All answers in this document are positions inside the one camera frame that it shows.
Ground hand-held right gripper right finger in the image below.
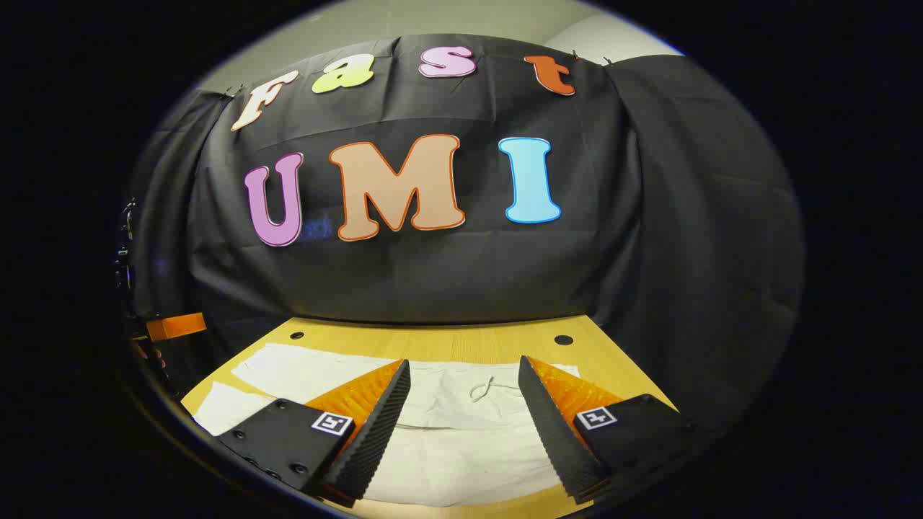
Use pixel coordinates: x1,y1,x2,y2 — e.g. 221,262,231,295
518,355,697,504

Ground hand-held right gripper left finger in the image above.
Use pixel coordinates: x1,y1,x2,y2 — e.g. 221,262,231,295
216,358,412,506

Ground white jeans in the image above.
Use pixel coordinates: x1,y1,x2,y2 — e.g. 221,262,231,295
191,342,582,509

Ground black backdrop cloth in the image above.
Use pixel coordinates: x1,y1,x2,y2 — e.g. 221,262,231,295
119,32,805,433

